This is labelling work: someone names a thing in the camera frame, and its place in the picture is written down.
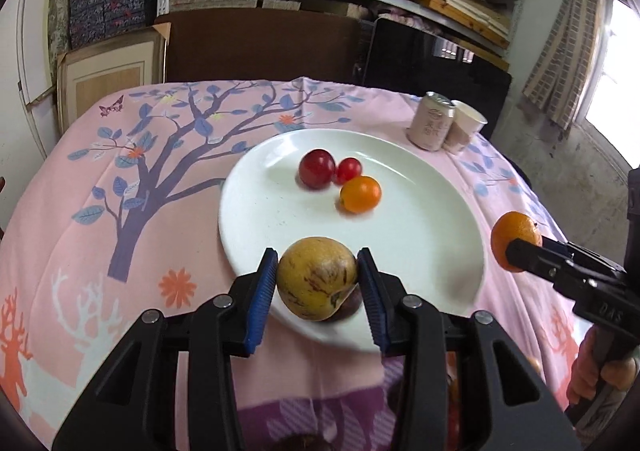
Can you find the white round plate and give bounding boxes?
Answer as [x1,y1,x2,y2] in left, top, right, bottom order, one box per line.
[218,128,488,352]

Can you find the dark brown board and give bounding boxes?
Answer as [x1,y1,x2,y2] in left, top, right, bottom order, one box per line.
[155,11,373,84]

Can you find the small orange kumquat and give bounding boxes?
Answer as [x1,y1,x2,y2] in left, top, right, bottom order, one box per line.
[339,176,382,214]

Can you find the white board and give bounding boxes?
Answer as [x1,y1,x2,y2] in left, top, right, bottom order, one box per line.
[15,0,61,142]

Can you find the bright window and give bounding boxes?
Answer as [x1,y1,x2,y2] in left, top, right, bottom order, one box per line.
[575,0,640,172]

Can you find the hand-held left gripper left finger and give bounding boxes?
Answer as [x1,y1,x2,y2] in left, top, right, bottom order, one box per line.
[52,247,279,451]

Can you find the red cherry tomato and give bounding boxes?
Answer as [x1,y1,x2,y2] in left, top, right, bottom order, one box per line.
[334,157,363,185]

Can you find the pink cloth bundle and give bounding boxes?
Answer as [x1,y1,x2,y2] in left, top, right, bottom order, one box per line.
[377,6,438,31]

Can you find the beige checked curtain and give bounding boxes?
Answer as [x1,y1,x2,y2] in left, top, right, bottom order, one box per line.
[522,0,608,132]

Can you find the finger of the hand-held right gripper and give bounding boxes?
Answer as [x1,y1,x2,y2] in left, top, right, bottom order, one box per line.
[540,234,626,277]
[505,238,576,288]

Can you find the person's right hand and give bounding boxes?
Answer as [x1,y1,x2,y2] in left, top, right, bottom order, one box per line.
[566,328,640,407]

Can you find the blue patterned storage boxes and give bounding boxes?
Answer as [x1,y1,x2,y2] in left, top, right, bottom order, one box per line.
[67,0,158,52]

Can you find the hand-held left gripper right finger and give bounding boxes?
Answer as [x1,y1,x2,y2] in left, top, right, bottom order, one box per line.
[356,247,583,451]

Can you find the framed wooden board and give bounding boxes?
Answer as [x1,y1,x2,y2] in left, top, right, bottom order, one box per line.
[56,24,171,132]

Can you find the white paper cup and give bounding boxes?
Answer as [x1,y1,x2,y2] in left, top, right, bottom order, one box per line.
[442,100,488,155]

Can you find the mandarin with green stem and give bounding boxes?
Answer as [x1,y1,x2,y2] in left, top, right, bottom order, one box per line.
[490,211,543,273]

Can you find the pink tree print tablecloth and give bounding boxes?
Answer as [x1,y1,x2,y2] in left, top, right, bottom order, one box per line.
[0,76,576,451]

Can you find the pink drink can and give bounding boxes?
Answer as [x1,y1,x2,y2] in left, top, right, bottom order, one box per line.
[406,92,457,152]

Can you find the black glossy panel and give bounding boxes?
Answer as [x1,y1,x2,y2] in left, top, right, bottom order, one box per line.
[362,17,513,132]

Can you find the dark purple passion fruit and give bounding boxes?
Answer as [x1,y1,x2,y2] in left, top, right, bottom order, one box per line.
[325,287,365,324]

